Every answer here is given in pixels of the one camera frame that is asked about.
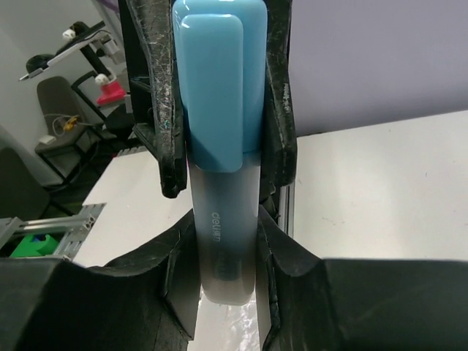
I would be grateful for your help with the blue highlighter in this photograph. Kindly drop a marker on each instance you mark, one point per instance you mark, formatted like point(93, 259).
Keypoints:
point(225, 207)

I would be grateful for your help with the grey office chair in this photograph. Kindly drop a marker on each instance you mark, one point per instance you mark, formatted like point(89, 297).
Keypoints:
point(66, 123)

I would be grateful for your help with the pink red object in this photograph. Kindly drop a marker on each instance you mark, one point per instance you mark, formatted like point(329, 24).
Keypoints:
point(110, 93)

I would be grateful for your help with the blue highlighter cap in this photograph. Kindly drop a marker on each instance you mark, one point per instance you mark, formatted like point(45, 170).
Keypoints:
point(220, 49)

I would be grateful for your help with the green plastic block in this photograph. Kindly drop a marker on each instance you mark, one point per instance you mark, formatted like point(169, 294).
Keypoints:
point(35, 246)

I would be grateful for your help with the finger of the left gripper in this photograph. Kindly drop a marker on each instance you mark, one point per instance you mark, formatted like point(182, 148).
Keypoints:
point(279, 142)
point(149, 49)

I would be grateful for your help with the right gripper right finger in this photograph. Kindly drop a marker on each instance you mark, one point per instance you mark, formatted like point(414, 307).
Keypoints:
point(308, 303)

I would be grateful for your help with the silver foil tape patch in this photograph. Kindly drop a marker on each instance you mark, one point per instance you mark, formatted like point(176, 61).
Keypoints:
point(222, 327)

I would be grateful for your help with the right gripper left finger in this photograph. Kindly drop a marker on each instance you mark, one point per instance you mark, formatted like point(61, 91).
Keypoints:
point(146, 299)

